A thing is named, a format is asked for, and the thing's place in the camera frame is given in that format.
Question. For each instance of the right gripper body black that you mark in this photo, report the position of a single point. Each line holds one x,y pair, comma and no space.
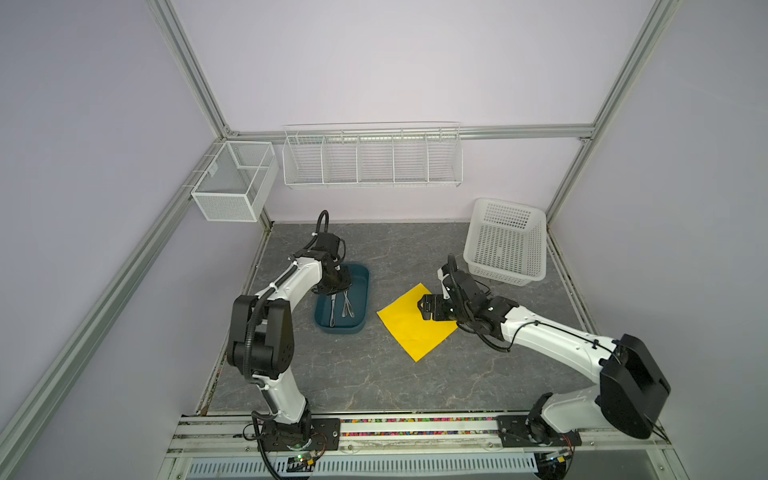
442,309

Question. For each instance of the white mesh wall box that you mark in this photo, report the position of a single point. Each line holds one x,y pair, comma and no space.
236,184

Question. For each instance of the teal plastic tray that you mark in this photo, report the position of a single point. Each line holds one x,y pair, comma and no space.
359,293

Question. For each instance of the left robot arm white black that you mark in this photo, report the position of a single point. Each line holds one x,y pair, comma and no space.
261,334

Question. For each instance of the yellow paper napkin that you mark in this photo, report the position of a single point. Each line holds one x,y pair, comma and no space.
404,321

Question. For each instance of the white plastic perforated basket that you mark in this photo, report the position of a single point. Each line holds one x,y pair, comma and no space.
506,242

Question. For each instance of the silver fork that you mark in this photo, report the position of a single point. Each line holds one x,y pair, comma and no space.
347,310

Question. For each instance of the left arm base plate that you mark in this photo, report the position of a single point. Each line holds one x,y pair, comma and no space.
319,434

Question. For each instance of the white wire wall shelf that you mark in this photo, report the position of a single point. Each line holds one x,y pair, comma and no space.
379,154

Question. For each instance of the aluminium front rail frame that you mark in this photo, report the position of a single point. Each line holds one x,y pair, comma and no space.
604,453

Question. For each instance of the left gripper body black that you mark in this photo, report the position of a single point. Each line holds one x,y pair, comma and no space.
340,280

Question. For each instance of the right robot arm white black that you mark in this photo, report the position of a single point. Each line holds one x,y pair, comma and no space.
628,390

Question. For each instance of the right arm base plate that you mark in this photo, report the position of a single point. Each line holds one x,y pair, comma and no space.
519,431

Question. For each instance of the white vent grille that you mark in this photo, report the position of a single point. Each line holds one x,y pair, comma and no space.
338,466

